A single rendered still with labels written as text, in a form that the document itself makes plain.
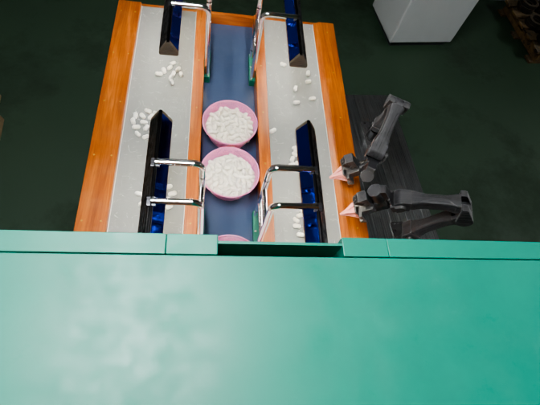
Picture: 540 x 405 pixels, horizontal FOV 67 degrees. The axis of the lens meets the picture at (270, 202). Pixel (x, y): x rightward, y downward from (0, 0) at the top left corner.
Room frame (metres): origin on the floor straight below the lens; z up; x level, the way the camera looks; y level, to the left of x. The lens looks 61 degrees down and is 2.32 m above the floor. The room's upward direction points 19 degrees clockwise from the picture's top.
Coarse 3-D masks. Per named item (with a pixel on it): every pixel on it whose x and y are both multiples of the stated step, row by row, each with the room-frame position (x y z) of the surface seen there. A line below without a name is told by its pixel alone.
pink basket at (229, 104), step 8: (216, 104) 1.29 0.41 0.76; (224, 104) 1.31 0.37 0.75; (232, 104) 1.33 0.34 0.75; (240, 104) 1.34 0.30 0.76; (208, 112) 1.23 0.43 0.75; (248, 112) 1.32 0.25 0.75; (256, 120) 1.27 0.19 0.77; (256, 128) 1.22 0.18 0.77; (216, 144) 1.10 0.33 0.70; (224, 144) 1.08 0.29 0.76; (232, 144) 1.09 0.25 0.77; (240, 144) 1.12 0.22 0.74
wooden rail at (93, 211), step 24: (120, 0) 1.75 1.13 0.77; (120, 24) 1.58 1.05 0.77; (120, 48) 1.42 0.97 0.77; (120, 72) 1.27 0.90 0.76; (120, 96) 1.14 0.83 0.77; (96, 120) 0.97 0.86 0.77; (120, 120) 1.01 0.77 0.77; (96, 144) 0.85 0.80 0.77; (120, 144) 0.90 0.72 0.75; (96, 168) 0.74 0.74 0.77; (96, 192) 0.64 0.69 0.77; (96, 216) 0.54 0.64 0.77
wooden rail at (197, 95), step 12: (204, 12) 1.88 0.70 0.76; (204, 24) 1.79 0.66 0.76; (204, 36) 1.70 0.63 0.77; (204, 48) 1.62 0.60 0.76; (204, 60) 1.58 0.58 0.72; (192, 84) 1.35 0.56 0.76; (192, 96) 1.28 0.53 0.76; (192, 108) 1.21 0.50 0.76; (192, 120) 1.15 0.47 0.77; (192, 132) 1.08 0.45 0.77; (192, 144) 1.02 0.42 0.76; (192, 156) 0.96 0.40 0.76; (192, 168) 0.90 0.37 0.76; (192, 180) 0.84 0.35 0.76; (192, 192) 0.79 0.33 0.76; (192, 216) 0.68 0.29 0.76; (192, 228) 0.63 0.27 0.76
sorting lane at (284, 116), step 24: (264, 24) 1.98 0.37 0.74; (312, 48) 1.92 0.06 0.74; (288, 72) 1.68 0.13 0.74; (312, 72) 1.74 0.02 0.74; (288, 96) 1.51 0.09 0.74; (288, 120) 1.36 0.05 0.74; (312, 120) 1.41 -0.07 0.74; (288, 144) 1.22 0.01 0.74; (288, 192) 0.96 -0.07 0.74; (288, 216) 0.84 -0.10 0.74; (336, 216) 0.92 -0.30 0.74; (288, 240) 0.73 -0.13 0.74; (336, 240) 0.81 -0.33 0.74
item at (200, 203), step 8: (152, 160) 0.68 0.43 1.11; (160, 160) 0.68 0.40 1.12; (168, 160) 0.69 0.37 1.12; (176, 160) 0.70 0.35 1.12; (184, 160) 0.71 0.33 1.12; (192, 160) 0.73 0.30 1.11; (200, 168) 0.71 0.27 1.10; (200, 176) 0.72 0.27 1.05; (200, 184) 0.72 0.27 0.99; (200, 192) 0.69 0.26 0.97; (152, 200) 0.53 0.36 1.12; (160, 200) 0.54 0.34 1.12; (168, 200) 0.55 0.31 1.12; (176, 200) 0.56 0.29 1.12; (184, 200) 0.57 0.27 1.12; (192, 200) 0.58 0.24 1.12; (200, 200) 0.66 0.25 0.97; (200, 208) 0.57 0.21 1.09; (200, 216) 0.57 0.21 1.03; (200, 224) 0.57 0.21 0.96; (200, 232) 0.57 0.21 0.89
